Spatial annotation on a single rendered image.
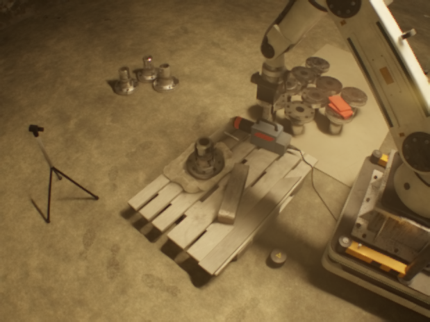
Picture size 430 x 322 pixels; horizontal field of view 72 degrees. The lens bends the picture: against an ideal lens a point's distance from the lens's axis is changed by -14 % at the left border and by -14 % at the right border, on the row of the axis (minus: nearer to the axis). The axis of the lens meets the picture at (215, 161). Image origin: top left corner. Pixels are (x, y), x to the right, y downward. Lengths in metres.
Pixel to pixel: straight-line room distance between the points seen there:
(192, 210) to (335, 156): 1.30
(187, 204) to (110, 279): 0.71
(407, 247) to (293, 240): 0.77
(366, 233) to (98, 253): 1.72
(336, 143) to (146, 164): 1.62
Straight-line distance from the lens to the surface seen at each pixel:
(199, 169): 2.40
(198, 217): 2.22
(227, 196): 2.21
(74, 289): 2.31
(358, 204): 2.24
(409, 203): 1.94
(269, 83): 2.26
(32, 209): 2.78
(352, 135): 3.18
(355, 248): 1.97
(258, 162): 2.53
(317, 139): 3.02
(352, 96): 3.23
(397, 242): 2.15
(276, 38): 2.05
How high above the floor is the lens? 2.00
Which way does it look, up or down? 47 degrees down
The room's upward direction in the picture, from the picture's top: straight up
